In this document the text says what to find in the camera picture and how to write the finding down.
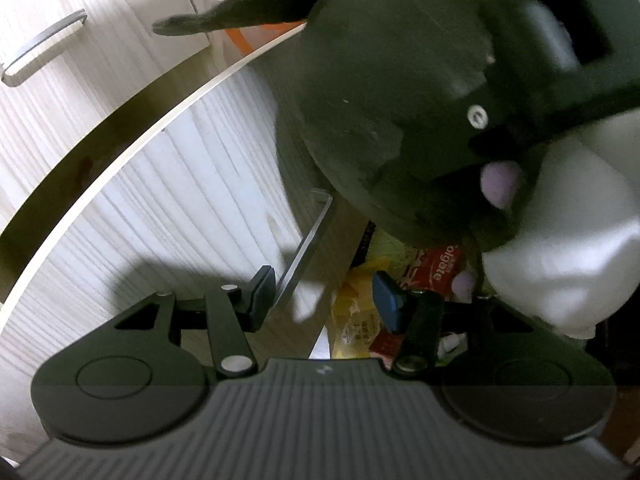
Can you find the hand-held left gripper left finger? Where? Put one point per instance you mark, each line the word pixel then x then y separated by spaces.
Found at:
pixel 263 297

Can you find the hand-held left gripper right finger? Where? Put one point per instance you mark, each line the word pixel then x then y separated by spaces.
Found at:
pixel 389 305

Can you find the person's right forearm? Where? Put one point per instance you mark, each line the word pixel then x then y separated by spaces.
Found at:
pixel 565 230

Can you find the white wooden cabinet drawer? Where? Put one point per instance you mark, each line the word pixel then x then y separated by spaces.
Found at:
pixel 90 60

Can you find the person's right hand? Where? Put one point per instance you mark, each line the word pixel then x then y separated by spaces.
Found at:
pixel 497 185

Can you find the yellow snack packet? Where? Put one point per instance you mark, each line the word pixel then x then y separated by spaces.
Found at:
pixel 357 310

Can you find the orange plastic container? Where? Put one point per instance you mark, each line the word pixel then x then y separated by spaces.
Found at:
pixel 255 37

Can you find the green snack packet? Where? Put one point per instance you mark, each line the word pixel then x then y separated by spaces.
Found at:
pixel 392 247

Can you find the red toothpaste box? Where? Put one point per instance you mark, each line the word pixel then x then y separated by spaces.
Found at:
pixel 440 267

